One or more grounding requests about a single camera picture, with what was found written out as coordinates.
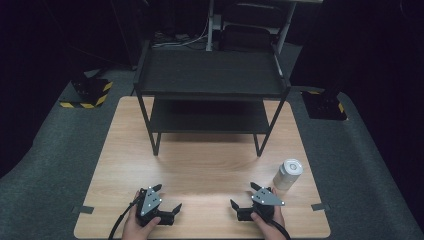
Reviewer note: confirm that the white can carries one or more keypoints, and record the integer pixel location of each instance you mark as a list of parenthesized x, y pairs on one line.
[(288, 175)]

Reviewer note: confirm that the black two-tier metal shelf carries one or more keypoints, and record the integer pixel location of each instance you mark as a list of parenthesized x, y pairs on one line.
[(210, 73)]

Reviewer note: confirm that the grey tape strip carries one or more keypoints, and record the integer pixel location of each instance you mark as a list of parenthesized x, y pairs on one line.
[(320, 206), (83, 209)]

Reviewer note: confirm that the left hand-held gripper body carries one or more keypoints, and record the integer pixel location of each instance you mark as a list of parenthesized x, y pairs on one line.
[(150, 201)]

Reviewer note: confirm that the black yellow striped stand base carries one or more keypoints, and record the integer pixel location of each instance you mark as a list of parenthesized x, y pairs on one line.
[(325, 106), (88, 93)]

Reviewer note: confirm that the person's right hand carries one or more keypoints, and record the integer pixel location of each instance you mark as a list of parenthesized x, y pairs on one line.
[(271, 228)]

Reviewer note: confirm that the person's left hand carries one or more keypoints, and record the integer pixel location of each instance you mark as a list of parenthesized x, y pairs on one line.
[(135, 228)]

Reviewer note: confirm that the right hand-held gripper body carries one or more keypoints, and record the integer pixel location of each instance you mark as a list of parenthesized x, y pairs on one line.
[(263, 201)]

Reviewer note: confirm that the white metal stand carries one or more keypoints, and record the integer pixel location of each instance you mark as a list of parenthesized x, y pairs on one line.
[(210, 26)]

